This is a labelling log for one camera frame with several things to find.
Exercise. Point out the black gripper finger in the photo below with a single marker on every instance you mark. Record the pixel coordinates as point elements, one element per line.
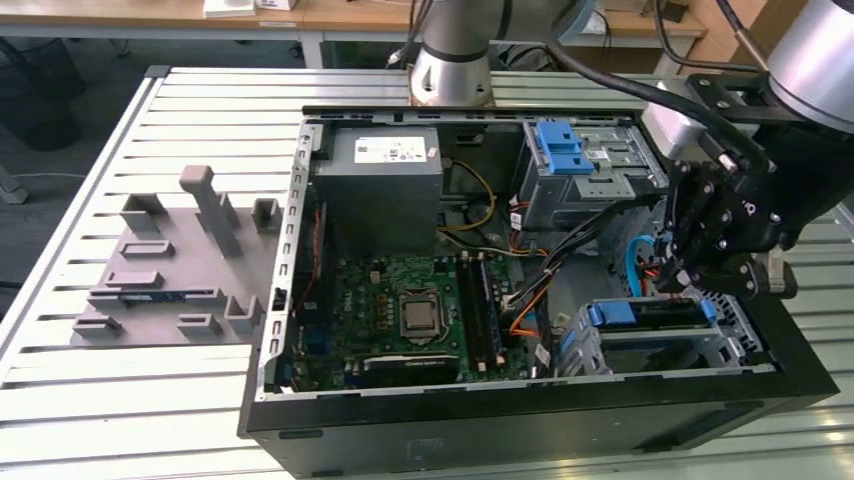
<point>700,210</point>
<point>740,260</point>

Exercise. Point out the hard disk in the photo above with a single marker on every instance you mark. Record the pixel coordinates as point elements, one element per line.
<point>609,315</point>

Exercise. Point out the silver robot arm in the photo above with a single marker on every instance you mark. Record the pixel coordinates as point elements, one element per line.
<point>453,75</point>

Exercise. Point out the metal disk bay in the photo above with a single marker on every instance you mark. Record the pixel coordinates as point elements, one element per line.
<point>723,350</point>

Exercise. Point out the metal drive cage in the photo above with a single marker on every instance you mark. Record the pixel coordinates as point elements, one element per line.
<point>587,190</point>

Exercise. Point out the blue plastic drive latch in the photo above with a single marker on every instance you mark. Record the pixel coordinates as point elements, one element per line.
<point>560,145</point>

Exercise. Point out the wooden cabinet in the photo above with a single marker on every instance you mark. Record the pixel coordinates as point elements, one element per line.
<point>760,15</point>

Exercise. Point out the silver CPU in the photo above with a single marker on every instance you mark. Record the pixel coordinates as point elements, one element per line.
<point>421,314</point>

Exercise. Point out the grey power supply unit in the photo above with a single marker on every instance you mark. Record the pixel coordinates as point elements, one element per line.
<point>380,210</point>

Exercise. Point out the green motherboard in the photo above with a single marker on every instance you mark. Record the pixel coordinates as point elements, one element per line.
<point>373,310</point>

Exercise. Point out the black PC case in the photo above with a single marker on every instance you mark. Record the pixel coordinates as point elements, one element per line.
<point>467,430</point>

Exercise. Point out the black graphics card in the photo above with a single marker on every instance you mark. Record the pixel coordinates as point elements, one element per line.
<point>407,370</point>

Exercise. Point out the small white box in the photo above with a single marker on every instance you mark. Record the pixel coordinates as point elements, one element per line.
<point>275,4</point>

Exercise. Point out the grey parts rack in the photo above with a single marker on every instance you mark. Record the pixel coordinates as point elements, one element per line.
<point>193,280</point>

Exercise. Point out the RAM stick with blue label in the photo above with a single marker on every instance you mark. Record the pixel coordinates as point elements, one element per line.
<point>149,297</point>

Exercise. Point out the wooden desk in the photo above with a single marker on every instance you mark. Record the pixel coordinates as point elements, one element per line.
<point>166,22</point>

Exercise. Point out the grey desk foot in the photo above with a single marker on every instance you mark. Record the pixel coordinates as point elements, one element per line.
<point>13,192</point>

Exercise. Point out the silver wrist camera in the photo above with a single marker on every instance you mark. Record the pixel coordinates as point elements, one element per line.
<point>670,130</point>

